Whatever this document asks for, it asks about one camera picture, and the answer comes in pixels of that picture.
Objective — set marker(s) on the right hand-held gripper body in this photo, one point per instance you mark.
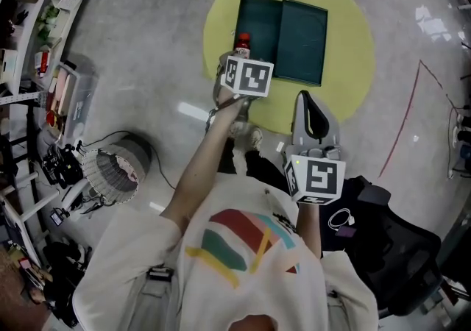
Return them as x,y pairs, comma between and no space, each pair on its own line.
320,178

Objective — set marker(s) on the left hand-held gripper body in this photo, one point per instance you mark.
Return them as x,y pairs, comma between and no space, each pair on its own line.
252,77

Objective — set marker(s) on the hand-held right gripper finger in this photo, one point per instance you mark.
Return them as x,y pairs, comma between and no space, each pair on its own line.
334,134
297,131

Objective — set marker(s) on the red-capped dark red bottle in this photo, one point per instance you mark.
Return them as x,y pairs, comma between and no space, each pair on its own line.
243,44

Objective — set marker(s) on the dark green box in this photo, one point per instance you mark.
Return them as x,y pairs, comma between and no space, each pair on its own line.
301,46

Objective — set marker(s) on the person's right forearm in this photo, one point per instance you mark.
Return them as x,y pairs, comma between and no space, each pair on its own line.
309,230

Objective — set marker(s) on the person's left forearm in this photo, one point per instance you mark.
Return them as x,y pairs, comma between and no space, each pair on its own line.
206,153

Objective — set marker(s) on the red and white packet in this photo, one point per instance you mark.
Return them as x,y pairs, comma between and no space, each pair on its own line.
43,63

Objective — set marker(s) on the white cardboard box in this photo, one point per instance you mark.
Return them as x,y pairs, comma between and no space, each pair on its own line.
8,64

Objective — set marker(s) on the person's right shoe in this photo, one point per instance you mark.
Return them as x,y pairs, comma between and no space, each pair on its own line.
256,138

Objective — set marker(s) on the person's shoe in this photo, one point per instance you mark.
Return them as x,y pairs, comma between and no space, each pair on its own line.
256,138
239,130

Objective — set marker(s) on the person's black trousers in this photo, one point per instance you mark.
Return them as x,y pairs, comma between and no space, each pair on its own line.
265,167

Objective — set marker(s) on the person's left shoe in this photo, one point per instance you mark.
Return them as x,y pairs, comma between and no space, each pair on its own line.
239,130

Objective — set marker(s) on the purple phone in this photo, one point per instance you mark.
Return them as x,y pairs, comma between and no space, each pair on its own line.
346,232

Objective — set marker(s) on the black office chair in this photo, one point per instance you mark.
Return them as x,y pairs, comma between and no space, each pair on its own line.
397,248

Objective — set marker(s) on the woven laundry basket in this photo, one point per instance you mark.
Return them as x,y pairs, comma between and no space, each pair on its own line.
129,149

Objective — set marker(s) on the person's white printed t-shirt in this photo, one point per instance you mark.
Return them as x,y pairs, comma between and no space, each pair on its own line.
221,285

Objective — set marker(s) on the pink cloth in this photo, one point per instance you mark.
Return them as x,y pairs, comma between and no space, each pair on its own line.
130,174

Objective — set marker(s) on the clear plastic bin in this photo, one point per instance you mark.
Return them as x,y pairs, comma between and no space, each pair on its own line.
82,101

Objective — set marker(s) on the pink book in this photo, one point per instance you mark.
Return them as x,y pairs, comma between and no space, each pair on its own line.
62,88

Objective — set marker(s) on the red round bowl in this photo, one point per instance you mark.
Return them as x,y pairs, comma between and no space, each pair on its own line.
54,119

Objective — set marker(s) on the green plant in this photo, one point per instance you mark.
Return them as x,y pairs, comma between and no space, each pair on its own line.
48,17

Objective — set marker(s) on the white headset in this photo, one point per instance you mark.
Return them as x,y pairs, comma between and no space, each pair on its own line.
75,189

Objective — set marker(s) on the black metal stand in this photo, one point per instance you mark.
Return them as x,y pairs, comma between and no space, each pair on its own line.
31,131

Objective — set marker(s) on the white shelf unit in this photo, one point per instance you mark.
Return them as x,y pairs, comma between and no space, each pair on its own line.
22,98

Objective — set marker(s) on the small screen device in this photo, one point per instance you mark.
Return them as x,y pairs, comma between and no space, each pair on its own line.
58,217

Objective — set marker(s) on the black backpack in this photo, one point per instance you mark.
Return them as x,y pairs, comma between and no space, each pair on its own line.
62,259

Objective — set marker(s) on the black camera gear pile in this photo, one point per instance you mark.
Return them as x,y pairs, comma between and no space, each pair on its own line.
60,166

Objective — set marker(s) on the white desk frame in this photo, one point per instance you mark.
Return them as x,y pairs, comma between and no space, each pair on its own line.
37,204

